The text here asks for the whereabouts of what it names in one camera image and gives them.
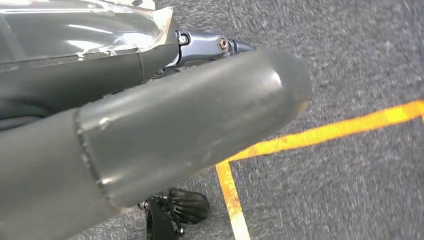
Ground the black left robot foot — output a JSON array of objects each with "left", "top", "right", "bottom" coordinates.
[{"left": 137, "top": 188, "right": 211, "bottom": 240}]

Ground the yellow floor tape square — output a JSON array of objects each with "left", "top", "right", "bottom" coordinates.
[{"left": 215, "top": 100, "right": 424, "bottom": 240}]

